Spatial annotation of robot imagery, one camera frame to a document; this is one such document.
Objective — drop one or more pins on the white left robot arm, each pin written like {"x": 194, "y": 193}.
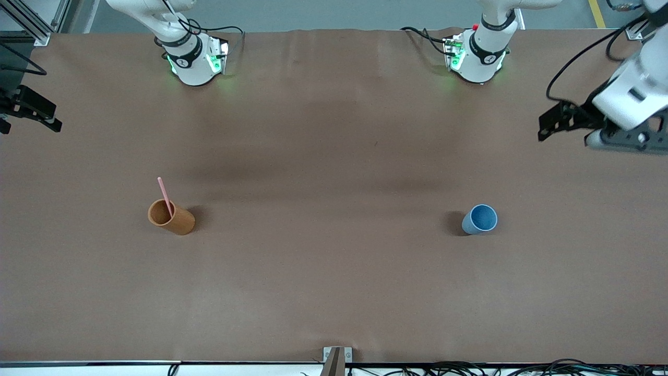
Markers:
{"x": 629, "y": 91}

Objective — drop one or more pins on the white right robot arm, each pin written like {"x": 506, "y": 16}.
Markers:
{"x": 190, "y": 62}

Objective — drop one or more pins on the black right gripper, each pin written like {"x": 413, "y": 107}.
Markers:
{"x": 11, "y": 102}

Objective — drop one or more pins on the orange cup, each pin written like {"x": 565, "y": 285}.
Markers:
{"x": 175, "y": 219}

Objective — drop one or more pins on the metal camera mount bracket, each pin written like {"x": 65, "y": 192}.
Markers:
{"x": 336, "y": 361}

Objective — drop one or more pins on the brown table cover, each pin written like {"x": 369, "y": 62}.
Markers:
{"x": 334, "y": 261}

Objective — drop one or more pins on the aluminium corner bracket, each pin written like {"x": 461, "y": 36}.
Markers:
{"x": 639, "y": 31}

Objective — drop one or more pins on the blue cup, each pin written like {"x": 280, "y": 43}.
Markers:
{"x": 480, "y": 219}

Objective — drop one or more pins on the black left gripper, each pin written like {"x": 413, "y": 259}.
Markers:
{"x": 580, "y": 116}

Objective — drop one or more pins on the aluminium frame profile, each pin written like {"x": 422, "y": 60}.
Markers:
{"x": 31, "y": 18}

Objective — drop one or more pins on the pink chopstick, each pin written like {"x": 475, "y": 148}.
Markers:
{"x": 164, "y": 193}

